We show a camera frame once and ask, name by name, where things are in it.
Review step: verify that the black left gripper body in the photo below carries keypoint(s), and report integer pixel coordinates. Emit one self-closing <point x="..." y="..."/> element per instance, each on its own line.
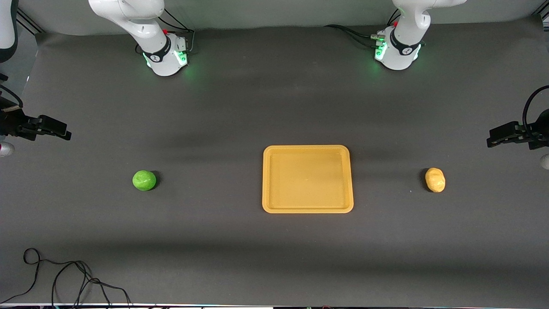
<point x="537" y="135"/>

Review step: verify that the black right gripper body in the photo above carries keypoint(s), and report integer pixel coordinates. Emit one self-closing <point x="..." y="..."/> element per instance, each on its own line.
<point x="13" y="125"/>

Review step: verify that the yellow potato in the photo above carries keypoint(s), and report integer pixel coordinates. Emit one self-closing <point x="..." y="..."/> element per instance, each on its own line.
<point x="435" y="180"/>

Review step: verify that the green apple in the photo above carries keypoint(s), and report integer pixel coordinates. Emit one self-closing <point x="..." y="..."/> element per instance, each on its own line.
<point x="144" y="180"/>

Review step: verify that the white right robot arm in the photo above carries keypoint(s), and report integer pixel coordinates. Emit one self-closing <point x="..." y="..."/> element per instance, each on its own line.
<point x="141" y="25"/>

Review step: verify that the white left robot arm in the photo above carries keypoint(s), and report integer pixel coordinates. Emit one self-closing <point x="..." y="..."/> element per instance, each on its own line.
<point x="405" y="43"/>

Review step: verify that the yellow plastic tray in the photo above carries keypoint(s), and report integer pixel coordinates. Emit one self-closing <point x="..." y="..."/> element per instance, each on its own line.
<point x="307" y="180"/>

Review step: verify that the dark grey table mat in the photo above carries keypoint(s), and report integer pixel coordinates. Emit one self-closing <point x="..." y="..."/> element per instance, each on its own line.
<point x="274" y="107"/>

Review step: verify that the aluminium frame rail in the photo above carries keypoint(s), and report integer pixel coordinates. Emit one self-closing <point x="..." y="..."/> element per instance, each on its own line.
<point x="30" y="21"/>
<point x="541" y="16"/>

